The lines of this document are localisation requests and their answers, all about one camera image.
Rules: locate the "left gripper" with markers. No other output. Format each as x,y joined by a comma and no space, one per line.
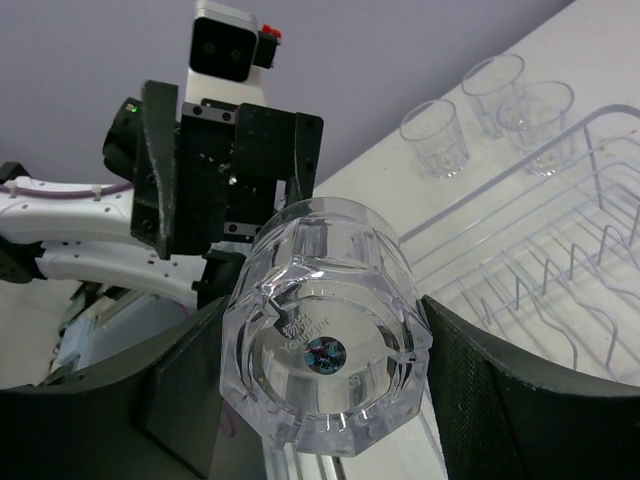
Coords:
214,174

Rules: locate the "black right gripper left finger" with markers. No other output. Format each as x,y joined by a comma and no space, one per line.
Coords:
150,412

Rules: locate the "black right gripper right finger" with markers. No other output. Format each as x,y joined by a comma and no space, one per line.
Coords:
505,413

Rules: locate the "clear glass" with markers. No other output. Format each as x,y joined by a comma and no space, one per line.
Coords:
325,343
434,134
487,84
532,116

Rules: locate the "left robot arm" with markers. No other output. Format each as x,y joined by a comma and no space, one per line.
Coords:
55,231

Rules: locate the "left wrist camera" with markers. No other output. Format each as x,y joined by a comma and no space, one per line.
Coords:
229,50

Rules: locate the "white wire dish rack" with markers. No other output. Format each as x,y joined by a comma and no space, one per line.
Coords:
549,264

